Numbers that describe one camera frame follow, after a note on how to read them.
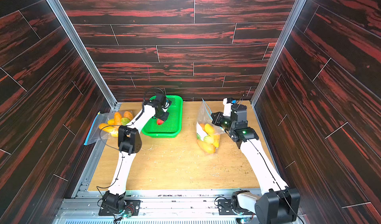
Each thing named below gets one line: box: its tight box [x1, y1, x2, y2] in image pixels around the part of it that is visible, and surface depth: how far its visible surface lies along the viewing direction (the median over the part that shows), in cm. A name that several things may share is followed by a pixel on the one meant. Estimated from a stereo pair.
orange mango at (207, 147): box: [196, 139, 216, 155], surface depth 92 cm
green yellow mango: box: [121, 116, 130, 126], surface depth 100 cm
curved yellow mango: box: [204, 123, 215, 137], surface depth 91 cm
